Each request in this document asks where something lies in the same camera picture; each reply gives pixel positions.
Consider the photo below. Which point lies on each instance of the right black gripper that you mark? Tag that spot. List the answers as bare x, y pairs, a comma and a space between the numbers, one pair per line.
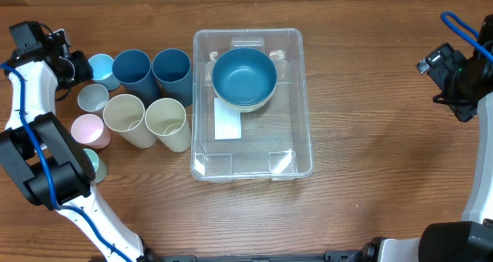
464, 109

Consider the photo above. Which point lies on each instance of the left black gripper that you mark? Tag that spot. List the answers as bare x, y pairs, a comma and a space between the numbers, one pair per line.
87, 70

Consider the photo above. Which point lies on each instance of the light blue small cup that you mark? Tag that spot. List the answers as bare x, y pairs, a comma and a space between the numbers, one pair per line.
102, 71

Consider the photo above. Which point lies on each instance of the grey small cup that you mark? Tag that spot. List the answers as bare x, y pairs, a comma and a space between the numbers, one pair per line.
93, 98

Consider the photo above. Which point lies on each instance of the pink small cup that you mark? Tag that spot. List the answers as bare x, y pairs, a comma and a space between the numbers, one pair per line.
90, 130

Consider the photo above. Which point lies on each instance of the mint green small cup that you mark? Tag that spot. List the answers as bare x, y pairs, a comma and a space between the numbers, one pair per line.
99, 166

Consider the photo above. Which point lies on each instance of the dark blue bowl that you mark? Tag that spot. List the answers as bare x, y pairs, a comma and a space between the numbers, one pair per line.
244, 68

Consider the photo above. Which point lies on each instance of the cream bowl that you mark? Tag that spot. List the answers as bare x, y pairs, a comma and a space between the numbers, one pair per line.
246, 109
245, 99

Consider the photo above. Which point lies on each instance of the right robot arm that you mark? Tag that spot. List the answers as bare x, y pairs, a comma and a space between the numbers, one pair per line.
469, 237

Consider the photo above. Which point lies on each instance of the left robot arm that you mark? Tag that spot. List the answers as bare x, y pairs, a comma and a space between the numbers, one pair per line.
47, 165

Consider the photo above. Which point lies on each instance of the dark blue tall cup left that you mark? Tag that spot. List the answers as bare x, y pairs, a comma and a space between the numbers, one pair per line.
133, 70

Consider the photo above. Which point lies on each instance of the dark blue tall cup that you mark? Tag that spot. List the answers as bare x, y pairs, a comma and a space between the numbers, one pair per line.
133, 70
173, 70

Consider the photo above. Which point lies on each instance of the cream tall cup left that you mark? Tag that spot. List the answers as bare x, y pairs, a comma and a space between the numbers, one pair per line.
125, 115

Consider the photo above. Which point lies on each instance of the cream tall cup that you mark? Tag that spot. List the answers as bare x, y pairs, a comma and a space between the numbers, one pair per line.
125, 115
166, 118

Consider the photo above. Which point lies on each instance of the dark blue tall cup right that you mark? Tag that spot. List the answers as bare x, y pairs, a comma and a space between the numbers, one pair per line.
173, 70

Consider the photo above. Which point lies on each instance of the cream tall cup right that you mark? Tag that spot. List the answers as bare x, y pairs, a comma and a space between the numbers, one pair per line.
166, 118

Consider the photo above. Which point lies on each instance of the white label in bin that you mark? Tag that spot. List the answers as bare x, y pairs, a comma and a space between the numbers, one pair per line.
227, 121

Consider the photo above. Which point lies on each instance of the clear plastic storage bin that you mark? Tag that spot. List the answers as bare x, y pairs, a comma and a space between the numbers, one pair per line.
275, 140

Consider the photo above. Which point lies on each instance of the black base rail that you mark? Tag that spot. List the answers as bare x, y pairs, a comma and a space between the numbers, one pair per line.
250, 258

